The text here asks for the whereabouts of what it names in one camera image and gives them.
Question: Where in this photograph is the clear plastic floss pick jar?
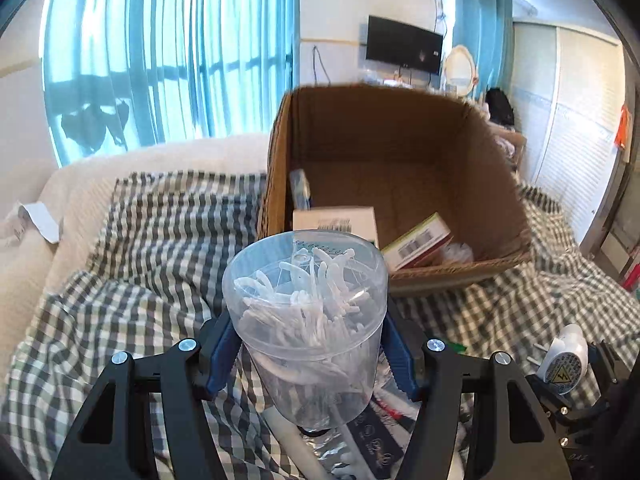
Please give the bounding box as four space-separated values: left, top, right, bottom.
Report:
222 230 388 431

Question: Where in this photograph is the silver foil pouch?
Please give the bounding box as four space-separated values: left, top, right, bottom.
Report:
302 428 359 479

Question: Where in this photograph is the checkered bed cloth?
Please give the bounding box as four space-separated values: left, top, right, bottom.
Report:
1 171 639 479

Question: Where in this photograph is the white paper slip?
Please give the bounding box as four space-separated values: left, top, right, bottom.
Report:
18 202 61 245

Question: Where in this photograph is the white flat carton box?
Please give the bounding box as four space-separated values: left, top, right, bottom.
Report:
292 207 378 247

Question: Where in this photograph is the brown cardboard box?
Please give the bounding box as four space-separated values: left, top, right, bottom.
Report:
257 84 532 297

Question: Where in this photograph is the orange hanging garment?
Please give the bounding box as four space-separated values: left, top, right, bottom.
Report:
614 104 629 150

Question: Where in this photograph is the black backpack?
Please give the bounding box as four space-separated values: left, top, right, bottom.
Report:
485 88 515 127

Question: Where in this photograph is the white louvered wardrobe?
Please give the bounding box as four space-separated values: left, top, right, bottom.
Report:
509 22 625 243

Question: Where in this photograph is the oval white vanity mirror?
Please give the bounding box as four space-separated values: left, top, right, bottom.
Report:
442 44 478 98

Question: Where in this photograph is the blue window curtain left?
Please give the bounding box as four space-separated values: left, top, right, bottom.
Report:
40 0 299 166

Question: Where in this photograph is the blue curtain right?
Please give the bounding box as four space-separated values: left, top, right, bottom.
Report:
452 0 514 99

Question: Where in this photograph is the black wall television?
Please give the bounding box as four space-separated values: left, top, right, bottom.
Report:
366 15 444 74

